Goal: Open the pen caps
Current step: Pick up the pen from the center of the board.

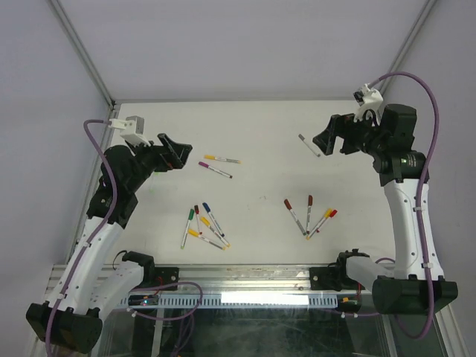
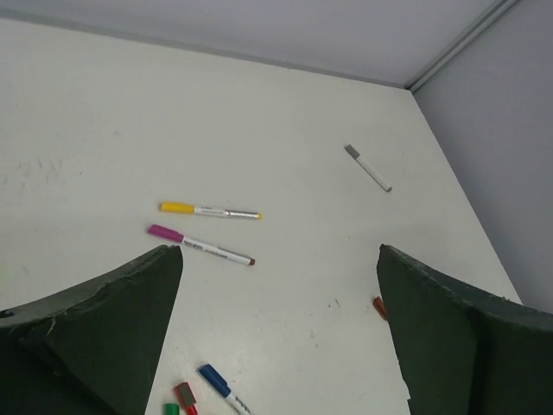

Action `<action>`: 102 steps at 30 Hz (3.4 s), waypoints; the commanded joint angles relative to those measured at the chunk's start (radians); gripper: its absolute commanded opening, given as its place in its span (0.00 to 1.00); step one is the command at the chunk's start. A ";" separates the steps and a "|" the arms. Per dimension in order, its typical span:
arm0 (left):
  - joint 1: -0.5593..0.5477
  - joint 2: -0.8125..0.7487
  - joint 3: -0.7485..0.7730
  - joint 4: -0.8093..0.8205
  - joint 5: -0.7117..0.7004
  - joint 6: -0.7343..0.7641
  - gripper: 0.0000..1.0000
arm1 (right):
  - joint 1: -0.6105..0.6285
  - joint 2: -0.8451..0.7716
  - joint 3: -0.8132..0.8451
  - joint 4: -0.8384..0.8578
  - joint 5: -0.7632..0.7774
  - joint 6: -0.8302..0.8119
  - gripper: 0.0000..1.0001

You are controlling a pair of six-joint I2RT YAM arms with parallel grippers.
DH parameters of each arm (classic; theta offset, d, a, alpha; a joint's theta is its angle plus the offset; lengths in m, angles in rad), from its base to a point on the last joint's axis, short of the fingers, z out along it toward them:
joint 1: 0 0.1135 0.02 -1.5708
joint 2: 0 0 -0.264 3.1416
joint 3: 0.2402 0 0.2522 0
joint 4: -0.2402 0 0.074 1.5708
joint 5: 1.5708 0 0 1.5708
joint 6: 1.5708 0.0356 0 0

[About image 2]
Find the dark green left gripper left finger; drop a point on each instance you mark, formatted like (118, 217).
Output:
(93, 348)

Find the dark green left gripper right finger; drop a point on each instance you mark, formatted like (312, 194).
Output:
(463, 350)

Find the brown cap marker pen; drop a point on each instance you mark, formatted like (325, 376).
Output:
(379, 306)

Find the grey cap whiteboard marker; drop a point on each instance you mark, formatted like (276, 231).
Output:
(355, 155)

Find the green cap marker pen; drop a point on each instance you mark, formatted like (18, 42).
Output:
(171, 409)

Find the blue cap marker pen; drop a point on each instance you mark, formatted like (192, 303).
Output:
(219, 384)

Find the yellow cap marker pen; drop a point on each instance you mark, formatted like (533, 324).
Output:
(182, 208)

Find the red cap whiteboard marker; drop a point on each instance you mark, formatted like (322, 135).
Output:
(186, 398)

